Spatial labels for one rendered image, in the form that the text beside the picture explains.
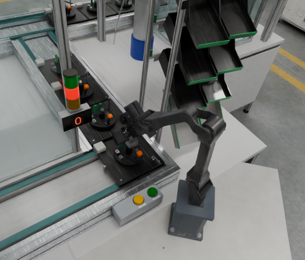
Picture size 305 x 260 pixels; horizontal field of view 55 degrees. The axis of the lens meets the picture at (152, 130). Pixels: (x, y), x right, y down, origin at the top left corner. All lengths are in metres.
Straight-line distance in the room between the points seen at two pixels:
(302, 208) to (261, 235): 1.37
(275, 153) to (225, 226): 1.72
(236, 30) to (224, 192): 0.73
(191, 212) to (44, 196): 0.61
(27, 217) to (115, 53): 1.31
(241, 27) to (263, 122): 2.11
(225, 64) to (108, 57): 1.05
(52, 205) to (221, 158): 0.86
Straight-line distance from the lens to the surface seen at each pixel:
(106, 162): 1.34
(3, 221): 1.32
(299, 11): 5.23
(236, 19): 1.26
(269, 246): 1.43
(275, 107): 3.54
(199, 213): 1.15
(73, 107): 1.14
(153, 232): 1.31
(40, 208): 1.31
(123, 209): 1.23
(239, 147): 1.69
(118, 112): 1.55
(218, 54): 1.31
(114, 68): 2.03
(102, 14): 2.23
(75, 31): 2.30
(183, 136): 1.41
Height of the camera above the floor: 2.05
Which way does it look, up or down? 47 degrees down
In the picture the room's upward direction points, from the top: 9 degrees clockwise
